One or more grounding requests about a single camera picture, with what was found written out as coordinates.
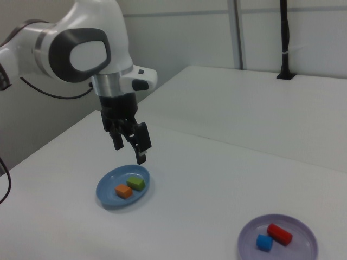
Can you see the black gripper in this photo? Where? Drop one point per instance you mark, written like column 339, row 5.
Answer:
column 118, row 107

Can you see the green block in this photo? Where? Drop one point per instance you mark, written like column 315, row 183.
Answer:
column 135, row 183

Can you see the orange block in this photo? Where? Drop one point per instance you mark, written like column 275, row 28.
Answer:
column 123, row 191

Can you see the blue block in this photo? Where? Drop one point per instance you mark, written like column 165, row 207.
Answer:
column 263, row 242

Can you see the red cylinder block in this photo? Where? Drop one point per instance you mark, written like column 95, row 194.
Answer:
column 279, row 234

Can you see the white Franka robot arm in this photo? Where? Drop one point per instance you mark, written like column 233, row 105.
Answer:
column 89, row 16

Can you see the blue plate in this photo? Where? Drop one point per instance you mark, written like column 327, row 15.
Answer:
column 108, row 189

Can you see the black clamped pole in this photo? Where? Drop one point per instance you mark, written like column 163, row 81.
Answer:
column 284, row 32

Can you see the purple plate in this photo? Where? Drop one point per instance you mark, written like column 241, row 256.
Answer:
column 298, row 249

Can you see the grey partition post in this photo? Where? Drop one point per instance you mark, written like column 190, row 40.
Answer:
column 238, row 32

